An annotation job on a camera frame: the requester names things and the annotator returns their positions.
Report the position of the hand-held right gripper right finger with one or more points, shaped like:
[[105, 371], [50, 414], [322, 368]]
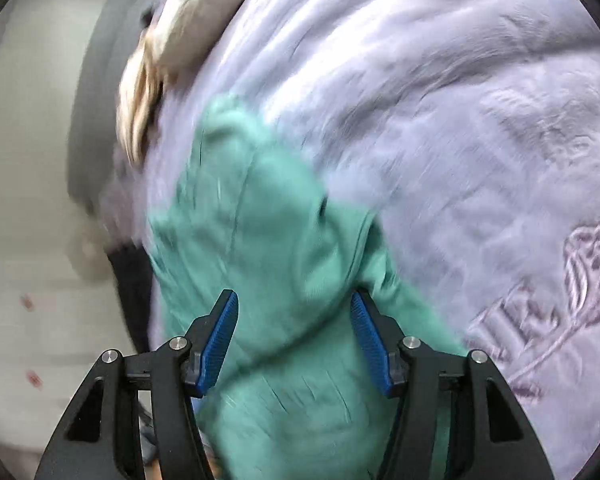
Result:
[[371, 340]]

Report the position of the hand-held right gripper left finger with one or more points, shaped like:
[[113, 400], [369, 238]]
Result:
[[219, 340]]

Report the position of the green garment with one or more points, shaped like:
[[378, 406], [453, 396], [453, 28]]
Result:
[[275, 240]]

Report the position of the black cloth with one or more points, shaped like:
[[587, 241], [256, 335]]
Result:
[[132, 300]]

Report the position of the lilac embossed blanket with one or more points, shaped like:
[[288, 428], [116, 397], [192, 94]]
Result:
[[455, 125]]

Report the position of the white wardrobe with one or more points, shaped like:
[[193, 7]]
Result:
[[25, 210]]

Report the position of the grey headboard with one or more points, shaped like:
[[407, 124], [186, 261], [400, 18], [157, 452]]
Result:
[[97, 100]]

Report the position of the cream cloth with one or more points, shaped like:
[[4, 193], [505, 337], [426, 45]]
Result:
[[180, 25]]

